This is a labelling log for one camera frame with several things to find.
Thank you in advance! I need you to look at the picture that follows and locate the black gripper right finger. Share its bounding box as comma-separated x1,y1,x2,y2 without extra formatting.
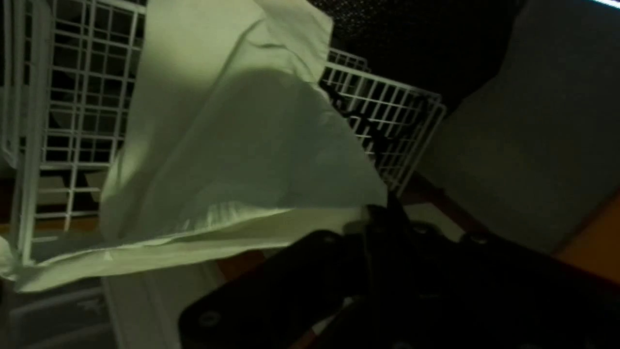
322,190,620,349

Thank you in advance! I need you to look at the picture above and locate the white cloth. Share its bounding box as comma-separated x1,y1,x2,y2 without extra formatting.
0,0,391,294

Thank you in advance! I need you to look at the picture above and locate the white wire rack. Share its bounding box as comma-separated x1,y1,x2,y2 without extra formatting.
0,0,449,267

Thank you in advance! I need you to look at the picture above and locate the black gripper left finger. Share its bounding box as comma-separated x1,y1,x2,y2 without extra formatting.
176,227,376,349

